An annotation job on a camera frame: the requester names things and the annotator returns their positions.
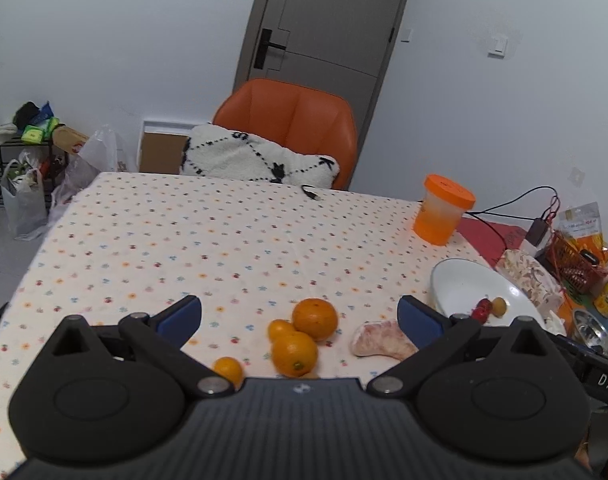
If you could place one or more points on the grey door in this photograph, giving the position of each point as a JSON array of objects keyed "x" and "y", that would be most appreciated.
[{"x": 337, "y": 46}]

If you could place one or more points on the small mandarin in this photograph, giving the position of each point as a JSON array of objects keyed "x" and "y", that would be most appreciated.
[
  {"x": 278, "y": 328},
  {"x": 229, "y": 368}
]

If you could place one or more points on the large orange front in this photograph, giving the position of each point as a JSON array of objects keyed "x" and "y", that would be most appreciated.
[{"x": 294, "y": 354}]

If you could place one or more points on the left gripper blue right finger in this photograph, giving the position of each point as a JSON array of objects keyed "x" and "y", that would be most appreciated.
[{"x": 421, "y": 324}]

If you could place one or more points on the yellow snack bag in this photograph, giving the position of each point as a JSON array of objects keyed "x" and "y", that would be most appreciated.
[{"x": 582, "y": 226}]

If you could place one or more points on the cardboard panel against wall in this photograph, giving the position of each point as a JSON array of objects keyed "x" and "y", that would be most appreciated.
[{"x": 161, "y": 146}]

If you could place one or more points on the white power strip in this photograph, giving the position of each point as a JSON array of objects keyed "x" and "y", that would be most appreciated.
[{"x": 535, "y": 251}]

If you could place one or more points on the large orange top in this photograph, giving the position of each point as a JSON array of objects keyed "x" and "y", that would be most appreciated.
[{"x": 315, "y": 317}]

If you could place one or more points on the floral tissue box cover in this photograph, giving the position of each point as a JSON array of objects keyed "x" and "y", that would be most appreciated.
[{"x": 530, "y": 276}]

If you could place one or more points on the black door handle lock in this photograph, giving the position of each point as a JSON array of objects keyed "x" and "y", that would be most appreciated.
[{"x": 264, "y": 44}]

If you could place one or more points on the brown kiwi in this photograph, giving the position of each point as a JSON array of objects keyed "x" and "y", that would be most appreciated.
[{"x": 498, "y": 307}]

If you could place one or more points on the red small fruit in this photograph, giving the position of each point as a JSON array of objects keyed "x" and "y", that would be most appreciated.
[{"x": 482, "y": 310}]

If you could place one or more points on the orange plastic basket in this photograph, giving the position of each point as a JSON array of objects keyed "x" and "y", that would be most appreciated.
[{"x": 579, "y": 261}]

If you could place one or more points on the peeled pomelo segment front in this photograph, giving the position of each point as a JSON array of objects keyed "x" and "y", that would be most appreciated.
[{"x": 382, "y": 339}]

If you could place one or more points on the large orange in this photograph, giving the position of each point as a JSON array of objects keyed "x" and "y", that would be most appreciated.
[
  {"x": 294, "y": 354},
  {"x": 315, "y": 317}
]

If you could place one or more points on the black metal shelf rack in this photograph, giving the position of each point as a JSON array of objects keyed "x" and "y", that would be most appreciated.
[{"x": 21, "y": 157}]

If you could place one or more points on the stainless steel bowl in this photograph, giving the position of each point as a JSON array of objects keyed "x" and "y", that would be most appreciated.
[{"x": 590, "y": 332}]

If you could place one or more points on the white bowl with blue rim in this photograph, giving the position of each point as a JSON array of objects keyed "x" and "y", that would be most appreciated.
[{"x": 457, "y": 286}]

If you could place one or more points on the orange leather chair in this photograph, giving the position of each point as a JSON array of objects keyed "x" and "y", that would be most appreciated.
[{"x": 304, "y": 120}]

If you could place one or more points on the white wall switch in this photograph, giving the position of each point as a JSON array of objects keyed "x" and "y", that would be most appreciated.
[{"x": 499, "y": 46}]

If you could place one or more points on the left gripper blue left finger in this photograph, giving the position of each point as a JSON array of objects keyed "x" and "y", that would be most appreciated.
[{"x": 177, "y": 323}]

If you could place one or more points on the white black patterned cushion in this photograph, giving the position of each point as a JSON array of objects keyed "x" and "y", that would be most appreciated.
[{"x": 216, "y": 152}]

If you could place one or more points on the white plastic shopping bag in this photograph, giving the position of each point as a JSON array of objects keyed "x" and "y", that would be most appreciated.
[{"x": 22, "y": 192}]

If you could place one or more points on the black charger adapter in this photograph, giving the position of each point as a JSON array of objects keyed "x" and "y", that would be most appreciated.
[{"x": 537, "y": 232}]

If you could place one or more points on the translucent plastic bag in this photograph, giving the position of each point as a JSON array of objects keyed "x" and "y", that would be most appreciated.
[{"x": 103, "y": 151}]

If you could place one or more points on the orange lidded plastic container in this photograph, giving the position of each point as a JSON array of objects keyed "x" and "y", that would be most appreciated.
[{"x": 444, "y": 204}]

